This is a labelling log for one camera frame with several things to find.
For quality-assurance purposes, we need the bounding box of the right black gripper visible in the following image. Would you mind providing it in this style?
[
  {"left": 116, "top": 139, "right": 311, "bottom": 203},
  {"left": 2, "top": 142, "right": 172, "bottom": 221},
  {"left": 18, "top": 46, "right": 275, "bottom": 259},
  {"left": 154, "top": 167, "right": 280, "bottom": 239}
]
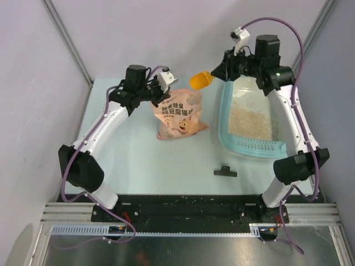
[{"left": 211, "top": 45, "right": 262, "bottom": 82}]

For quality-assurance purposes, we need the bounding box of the pink cat litter bag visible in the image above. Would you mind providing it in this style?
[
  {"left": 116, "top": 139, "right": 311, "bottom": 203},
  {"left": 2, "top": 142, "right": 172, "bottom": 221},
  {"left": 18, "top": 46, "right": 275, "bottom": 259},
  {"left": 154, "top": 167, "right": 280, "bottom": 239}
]
[{"left": 151, "top": 88, "right": 209, "bottom": 140}]

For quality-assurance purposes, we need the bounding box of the yellow plastic litter scoop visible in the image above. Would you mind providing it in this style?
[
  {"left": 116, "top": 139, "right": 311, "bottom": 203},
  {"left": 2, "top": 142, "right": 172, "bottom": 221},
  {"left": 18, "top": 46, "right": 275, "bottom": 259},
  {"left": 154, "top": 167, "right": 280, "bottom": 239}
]
[{"left": 189, "top": 71, "right": 214, "bottom": 90}]

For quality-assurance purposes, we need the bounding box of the black bag clip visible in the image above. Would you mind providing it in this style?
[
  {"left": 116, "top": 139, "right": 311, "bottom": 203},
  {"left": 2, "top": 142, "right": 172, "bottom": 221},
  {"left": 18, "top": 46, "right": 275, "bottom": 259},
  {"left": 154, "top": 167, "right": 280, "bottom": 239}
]
[{"left": 214, "top": 166, "right": 237, "bottom": 177}]

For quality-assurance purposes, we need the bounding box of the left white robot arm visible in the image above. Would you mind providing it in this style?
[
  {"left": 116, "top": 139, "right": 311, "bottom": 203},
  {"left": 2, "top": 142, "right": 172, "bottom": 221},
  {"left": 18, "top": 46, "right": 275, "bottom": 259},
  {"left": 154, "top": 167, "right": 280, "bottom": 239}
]
[{"left": 58, "top": 65, "right": 177, "bottom": 222}]

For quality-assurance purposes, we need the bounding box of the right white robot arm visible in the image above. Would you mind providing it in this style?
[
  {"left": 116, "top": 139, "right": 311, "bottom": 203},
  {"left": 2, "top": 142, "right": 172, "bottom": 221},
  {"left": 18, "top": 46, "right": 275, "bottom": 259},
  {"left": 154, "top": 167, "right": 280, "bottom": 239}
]
[{"left": 211, "top": 35, "right": 329, "bottom": 222}]

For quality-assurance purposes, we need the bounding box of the clean litter in box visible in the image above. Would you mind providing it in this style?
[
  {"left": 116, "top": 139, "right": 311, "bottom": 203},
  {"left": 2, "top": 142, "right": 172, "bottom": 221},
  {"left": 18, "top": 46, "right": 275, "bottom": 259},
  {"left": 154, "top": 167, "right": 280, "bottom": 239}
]
[{"left": 227, "top": 103, "right": 278, "bottom": 141}]

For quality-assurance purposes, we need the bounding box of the teal plastic litter box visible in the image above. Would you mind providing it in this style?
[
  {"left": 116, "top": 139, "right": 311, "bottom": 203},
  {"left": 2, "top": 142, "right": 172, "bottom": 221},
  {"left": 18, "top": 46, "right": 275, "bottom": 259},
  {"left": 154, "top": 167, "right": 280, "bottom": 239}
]
[{"left": 218, "top": 76, "right": 286, "bottom": 160}]

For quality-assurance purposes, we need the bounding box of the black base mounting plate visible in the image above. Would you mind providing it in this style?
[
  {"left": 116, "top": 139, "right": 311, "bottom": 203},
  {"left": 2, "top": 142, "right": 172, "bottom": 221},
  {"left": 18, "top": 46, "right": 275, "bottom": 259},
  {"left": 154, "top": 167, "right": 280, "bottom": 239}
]
[{"left": 57, "top": 193, "right": 291, "bottom": 224}]

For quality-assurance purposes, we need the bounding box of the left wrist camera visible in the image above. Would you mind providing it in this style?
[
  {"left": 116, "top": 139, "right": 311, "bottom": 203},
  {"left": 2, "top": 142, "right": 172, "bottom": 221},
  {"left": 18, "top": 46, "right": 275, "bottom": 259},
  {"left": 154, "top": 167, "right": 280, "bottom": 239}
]
[{"left": 158, "top": 68, "right": 178, "bottom": 89}]

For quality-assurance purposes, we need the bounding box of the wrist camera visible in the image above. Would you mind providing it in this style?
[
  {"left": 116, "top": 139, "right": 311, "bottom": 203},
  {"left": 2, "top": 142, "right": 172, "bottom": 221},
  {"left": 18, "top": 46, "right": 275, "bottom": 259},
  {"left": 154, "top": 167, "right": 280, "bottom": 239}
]
[
  {"left": 158, "top": 68, "right": 178, "bottom": 89},
  {"left": 230, "top": 27, "right": 250, "bottom": 55}
]

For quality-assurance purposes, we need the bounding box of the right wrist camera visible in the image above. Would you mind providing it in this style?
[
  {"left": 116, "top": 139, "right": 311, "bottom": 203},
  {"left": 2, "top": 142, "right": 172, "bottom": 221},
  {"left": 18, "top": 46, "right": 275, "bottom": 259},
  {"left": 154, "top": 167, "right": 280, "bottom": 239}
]
[{"left": 230, "top": 27, "right": 250, "bottom": 55}]

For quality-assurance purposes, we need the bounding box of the grey slotted cable duct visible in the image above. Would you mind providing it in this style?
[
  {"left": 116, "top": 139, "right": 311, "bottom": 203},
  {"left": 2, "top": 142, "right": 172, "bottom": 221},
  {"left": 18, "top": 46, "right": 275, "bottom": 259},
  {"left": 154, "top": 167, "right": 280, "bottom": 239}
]
[{"left": 51, "top": 224, "right": 260, "bottom": 237}]

